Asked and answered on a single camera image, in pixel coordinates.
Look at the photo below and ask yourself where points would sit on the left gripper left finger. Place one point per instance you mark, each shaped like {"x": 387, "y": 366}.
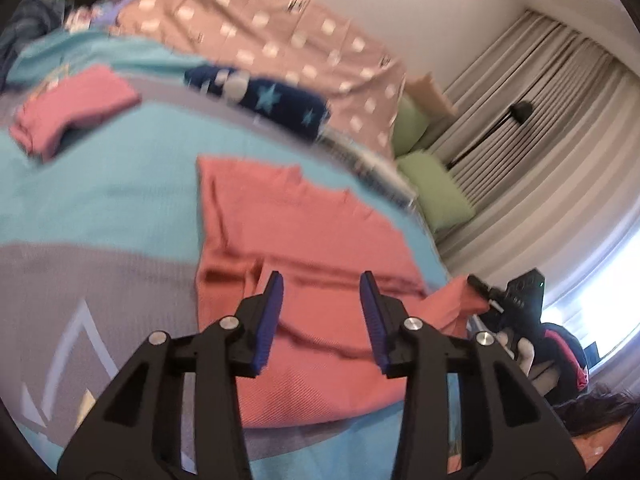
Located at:
{"x": 134, "y": 429}

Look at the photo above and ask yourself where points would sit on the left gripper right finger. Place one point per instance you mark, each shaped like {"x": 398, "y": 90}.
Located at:
{"x": 469, "y": 411}

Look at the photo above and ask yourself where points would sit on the pink long-sleeve bear shirt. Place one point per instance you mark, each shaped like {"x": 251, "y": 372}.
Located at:
{"x": 258, "y": 219}

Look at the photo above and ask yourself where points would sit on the dark clothes pile by window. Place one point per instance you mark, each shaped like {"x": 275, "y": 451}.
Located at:
{"x": 560, "y": 374}

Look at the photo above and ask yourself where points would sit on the folded grey patterned clothes stack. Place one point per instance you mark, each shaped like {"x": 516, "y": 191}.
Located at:
{"x": 370, "y": 168}

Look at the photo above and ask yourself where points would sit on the white gloved right hand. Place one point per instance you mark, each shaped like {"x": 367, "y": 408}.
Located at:
{"x": 519, "y": 348}

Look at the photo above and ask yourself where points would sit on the lower green pillow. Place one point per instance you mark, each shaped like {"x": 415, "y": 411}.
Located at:
{"x": 440, "y": 200}

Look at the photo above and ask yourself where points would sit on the green pillow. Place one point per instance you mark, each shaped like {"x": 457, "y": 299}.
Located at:
{"x": 440, "y": 200}
{"x": 409, "y": 126}

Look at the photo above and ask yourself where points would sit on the grey pleated curtain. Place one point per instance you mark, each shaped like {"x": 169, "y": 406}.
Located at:
{"x": 560, "y": 193}

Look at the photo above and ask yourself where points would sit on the blue grey geometric bedspread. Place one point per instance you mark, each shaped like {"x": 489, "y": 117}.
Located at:
{"x": 99, "y": 247}

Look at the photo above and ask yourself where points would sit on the black floor lamp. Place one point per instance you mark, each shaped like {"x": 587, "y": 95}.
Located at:
{"x": 518, "y": 112}

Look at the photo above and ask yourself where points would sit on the upper green pillow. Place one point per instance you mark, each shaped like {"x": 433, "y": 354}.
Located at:
{"x": 409, "y": 126}

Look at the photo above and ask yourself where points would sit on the tan pillow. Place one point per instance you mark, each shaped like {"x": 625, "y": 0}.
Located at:
{"x": 428, "y": 96}

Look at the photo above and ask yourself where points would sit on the navy star plush blanket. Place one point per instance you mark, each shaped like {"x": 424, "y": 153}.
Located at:
{"x": 297, "y": 110}

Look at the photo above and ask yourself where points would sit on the folded pink garment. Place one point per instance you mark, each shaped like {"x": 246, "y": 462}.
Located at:
{"x": 83, "y": 100}

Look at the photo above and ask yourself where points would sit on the pink polka dot sheet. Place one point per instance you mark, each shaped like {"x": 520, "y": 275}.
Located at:
{"x": 301, "y": 42}

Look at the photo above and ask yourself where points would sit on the crumpled blue towel blanket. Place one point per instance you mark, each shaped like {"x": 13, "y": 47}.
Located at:
{"x": 31, "y": 20}

